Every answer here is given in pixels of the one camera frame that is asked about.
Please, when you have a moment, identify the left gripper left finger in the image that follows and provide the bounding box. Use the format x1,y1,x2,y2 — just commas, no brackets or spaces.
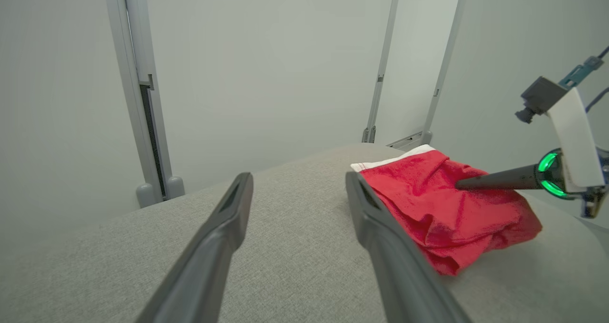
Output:
136,172,254,323

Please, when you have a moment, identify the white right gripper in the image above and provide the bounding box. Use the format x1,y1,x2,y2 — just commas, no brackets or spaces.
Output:
455,88,609,219

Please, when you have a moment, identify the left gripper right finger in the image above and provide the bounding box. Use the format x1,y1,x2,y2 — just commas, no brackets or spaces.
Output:
345,171,472,323

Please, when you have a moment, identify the small red white-banded garment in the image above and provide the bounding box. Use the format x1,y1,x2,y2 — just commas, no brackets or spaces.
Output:
351,145,543,276

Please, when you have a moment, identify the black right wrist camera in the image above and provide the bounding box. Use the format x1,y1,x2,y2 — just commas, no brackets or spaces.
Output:
515,77,569,124

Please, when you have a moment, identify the grey metal floor rail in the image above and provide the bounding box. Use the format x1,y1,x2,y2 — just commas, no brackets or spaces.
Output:
386,132,424,150

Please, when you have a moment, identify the slim grey partition post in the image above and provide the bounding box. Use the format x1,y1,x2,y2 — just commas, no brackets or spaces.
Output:
421,0,469,145
362,0,403,144

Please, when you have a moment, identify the right camera cable teal connector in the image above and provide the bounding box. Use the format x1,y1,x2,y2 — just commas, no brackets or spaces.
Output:
559,45,609,112

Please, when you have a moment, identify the grey partition post with feet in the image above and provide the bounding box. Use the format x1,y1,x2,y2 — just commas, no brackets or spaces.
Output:
103,0,185,208

